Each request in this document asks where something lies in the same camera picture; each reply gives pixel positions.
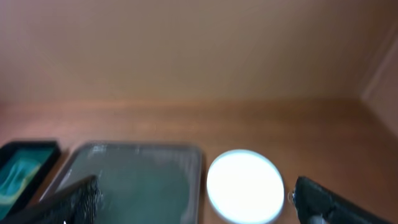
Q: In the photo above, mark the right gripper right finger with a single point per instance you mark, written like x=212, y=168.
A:
x=317, y=204

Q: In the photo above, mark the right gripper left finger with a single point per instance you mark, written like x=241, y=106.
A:
x=75, y=204

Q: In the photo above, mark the white plate stained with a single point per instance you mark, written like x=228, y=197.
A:
x=245, y=187

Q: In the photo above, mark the green yellow sponge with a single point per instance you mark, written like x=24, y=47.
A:
x=15, y=177

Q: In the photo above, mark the large dark green tray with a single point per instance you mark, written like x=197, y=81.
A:
x=140, y=182

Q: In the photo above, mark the small dark green tray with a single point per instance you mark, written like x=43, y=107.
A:
x=45, y=152

